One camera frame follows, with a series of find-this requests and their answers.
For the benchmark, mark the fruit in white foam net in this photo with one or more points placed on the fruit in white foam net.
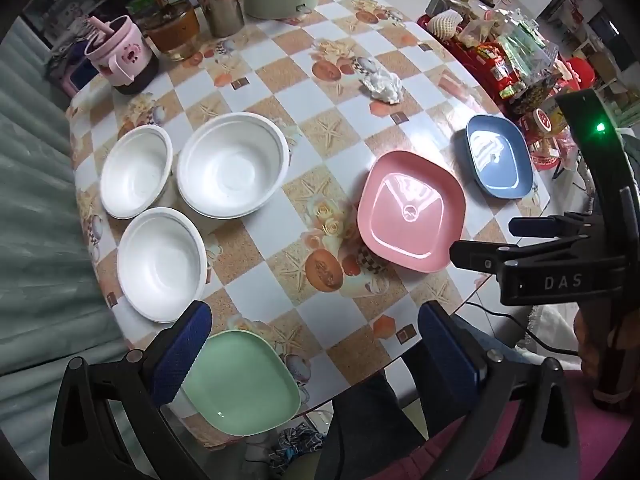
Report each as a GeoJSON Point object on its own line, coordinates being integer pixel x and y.
{"type": "Point", "coordinates": [447, 21]}

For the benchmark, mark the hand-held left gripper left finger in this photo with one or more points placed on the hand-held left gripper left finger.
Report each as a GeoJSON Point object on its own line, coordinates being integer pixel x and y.
{"type": "Point", "coordinates": [182, 355]}

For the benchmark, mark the green square plate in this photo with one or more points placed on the green square plate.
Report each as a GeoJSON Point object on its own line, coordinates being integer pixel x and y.
{"type": "Point", "coordinates": [240, 385]}

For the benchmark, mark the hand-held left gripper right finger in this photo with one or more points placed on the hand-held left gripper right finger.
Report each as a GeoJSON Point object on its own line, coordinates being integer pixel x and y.
{"type": "Point", "coordinates": [446, 355]}

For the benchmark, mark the grey green ribbed cover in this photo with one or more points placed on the grey green ribbed cover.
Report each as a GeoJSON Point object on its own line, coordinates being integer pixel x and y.
{"type": "Point", "coordinates": [35, 220]}

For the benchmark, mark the pink lidded mug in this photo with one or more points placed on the pink lidded mug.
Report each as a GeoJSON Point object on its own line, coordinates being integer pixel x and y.
{"type": "Point", "coordinates": [117, 47]}

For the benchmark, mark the person's magenta garment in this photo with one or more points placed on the person's magenta garment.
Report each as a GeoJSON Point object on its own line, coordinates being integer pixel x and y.
{"type": "Point", "coordinates": [595, 430]}

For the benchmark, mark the crumpled white tissue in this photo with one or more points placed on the crumpled white tissue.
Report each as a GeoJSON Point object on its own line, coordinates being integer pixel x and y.
{"type": "Point", "coordinates": [382, 85]}

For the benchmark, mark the black white patterned cloth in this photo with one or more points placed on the black white patterned cloth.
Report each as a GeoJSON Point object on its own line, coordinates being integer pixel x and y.
{"type": "Point", "coordinates": [295, 442]}

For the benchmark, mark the pink square plate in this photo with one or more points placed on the pink square plate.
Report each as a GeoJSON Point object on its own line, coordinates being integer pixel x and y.
{"type": "Point", "coordinates": [410, 210]}

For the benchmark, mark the large white disposable bowl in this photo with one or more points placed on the large white disposable bowl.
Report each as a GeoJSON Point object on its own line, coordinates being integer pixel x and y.
{"type": "Point", "coordinates": [232, 165]}

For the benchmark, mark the blue square plate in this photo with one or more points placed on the blue square plate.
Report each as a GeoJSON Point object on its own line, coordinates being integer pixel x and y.
{"type": "Point", "coordinates": [500, 160]}

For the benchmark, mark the glass jar with amber liquid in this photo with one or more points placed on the glass jar with amber liquid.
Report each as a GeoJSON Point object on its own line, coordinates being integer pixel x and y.
{"type": "Point", "coordinates": [172, 35]}

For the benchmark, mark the small white disposable bowl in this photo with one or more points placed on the small white disposable bowl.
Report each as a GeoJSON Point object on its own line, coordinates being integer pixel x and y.
{"type": "Point", "coordinates": [135, 170]}
{"type": "Point", "coordinates": [160, 265]}

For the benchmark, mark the person's dark trousers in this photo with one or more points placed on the person's dark trousers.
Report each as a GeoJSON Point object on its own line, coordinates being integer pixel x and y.
{"type": "Point", "coordinates": [370, 430]}

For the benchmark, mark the person's right hand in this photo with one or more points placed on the person's right hand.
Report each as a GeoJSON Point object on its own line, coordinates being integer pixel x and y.
{"type": "Point", "coordinates": [585, 337]}

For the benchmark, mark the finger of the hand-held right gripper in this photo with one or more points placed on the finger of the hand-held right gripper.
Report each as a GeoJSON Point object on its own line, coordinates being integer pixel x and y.
{"type": "Point", "coordinates": [532, 227]}
{"type": "Point", "coordinates": [475, 256]}

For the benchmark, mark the pile of snack packets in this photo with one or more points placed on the pile of snack packets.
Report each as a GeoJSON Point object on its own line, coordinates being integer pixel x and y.
{"type": "Point", "coordinates": [520, 55]}

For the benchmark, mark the black round base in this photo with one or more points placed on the black round base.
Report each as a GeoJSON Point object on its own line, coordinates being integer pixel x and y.
{"type": "Point", "coordinates": [142, 80]}

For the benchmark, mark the red snack tray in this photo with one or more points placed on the red snack tray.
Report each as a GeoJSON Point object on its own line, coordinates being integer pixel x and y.
{"type": "Point", "coordinates": [480, 60]}

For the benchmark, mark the red plastic stool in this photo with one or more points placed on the red plastic stool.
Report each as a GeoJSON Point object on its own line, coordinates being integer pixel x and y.
{"type": "Point", "coordinates": [580, 70]}

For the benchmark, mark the checkered printed tablecloth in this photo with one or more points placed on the checkered printed tablecloth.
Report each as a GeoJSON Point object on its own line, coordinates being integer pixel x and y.
{"type": "Point", "coordinates": [310, 125]}

